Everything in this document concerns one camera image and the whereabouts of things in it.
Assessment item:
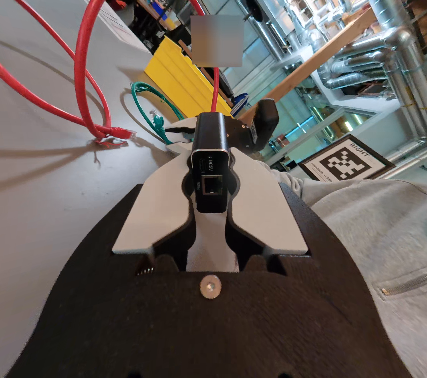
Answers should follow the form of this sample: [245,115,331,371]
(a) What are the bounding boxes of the black network adapter box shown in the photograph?
[191,112,231,213]

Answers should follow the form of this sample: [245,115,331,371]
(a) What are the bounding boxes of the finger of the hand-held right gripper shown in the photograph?
[165,133,195,155]
[165,117,198,132]

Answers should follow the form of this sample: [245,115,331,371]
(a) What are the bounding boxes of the red twist tie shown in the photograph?
[94,138,129,149]

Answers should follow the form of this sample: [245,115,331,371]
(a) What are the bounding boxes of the grey desk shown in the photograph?
[0,0,201,375]

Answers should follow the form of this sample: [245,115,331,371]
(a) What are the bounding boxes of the silver ventilation ducts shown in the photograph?
[317,0,427,158]

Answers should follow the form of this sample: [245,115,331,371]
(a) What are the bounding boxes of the red network cable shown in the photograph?
[0,0,221,149]

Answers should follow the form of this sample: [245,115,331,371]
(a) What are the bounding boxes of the wooden ceiling beam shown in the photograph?
[238,6,379,122]

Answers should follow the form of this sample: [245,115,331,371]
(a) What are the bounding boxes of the yellow plastic bin stack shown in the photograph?
[144,36,234,118]

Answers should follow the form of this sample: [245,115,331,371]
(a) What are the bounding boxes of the black round lamp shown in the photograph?
[244,0,264,22]

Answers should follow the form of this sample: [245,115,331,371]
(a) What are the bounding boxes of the green network cable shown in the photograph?
[130,82,185,145]

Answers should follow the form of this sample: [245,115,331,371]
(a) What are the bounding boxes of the white paper sheet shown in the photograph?
[97,5,152,52]

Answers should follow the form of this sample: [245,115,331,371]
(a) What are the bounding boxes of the person's right forearm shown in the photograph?
[265,165,427,218]

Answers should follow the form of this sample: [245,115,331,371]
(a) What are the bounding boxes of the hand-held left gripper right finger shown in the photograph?
[226,147,310,272]

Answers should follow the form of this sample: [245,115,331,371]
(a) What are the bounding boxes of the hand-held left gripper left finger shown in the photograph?
[112,148,195,272]

